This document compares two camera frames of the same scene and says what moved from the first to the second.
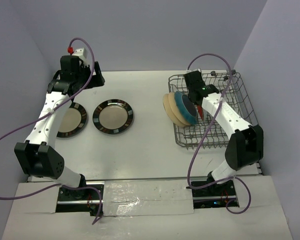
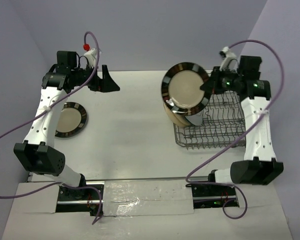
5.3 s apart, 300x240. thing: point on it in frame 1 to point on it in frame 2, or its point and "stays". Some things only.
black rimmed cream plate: (113, 116) to (181, 90)
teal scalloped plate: (187, 107) to (196, 119)
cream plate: (170, 112) stays
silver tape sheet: (123, 198) stays
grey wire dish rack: (209, 133) stays
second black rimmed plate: (73, 121) stays
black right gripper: (204, 82) to (212, 85)
